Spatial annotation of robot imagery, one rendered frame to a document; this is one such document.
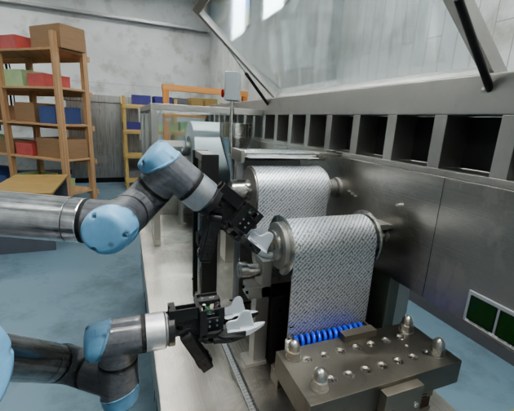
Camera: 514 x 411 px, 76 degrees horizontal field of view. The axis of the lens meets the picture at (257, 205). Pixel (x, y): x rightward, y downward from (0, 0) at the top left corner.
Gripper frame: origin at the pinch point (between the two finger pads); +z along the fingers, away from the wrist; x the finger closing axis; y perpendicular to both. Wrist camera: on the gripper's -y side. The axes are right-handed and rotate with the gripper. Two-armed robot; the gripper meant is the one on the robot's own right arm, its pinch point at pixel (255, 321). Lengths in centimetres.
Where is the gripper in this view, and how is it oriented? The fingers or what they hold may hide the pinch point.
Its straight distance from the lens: 81.4
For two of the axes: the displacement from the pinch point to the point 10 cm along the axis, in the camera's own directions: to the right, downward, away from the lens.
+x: -3.6, -2.5, 9.0
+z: 9.3, -0.5, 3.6
